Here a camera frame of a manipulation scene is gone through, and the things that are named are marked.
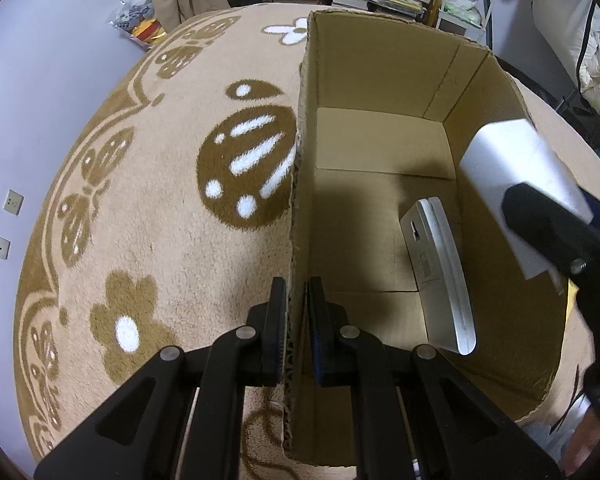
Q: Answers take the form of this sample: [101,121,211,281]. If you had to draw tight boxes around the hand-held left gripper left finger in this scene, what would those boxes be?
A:
[32,276,288,480]

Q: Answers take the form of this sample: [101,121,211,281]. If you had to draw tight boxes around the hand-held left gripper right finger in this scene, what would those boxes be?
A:
[305,277,561,480]

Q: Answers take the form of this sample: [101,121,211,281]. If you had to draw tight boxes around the white remote control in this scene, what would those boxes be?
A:
[460,119,595,281]

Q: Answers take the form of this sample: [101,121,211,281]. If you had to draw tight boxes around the white silver device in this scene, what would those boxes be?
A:
[399,197,477,356]

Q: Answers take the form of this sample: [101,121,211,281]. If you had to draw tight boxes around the cardboard box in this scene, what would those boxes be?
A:
[281,9,568,468]

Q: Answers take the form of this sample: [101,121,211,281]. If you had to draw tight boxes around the person's right hand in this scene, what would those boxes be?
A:
[562,402,600,478]

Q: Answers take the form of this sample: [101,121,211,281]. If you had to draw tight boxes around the grey blue cloth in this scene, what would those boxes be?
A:
[522,421,572,462]

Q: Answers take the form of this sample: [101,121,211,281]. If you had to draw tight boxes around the beige brown patterned carpet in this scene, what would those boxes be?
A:
[12,2,600,480]

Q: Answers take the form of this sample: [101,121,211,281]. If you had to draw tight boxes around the white metal rack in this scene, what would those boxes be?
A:
[437,0,500,51]

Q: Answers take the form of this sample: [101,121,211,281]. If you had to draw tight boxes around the pale green bundle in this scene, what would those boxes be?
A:
[442,0,484,27]

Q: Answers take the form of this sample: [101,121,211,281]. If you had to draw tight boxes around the bag of plush toys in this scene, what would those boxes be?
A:
[111,0,168,53]

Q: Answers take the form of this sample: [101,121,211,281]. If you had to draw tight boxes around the black cable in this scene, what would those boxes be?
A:
[575,0,597,92]

